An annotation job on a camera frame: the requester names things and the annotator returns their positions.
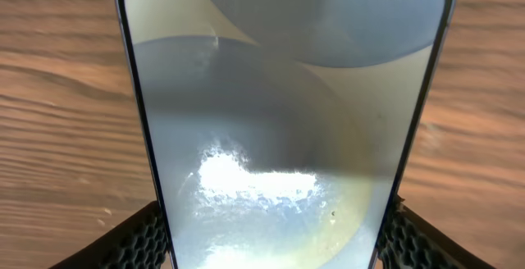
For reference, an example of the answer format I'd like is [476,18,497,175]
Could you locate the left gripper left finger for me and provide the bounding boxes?
[51,201,168,269]

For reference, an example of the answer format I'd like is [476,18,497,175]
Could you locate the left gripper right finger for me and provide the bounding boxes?
[376,196,495,269]

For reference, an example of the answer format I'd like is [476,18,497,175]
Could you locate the Samsung Galaxy smartphone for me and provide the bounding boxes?
[116,0,455,269]

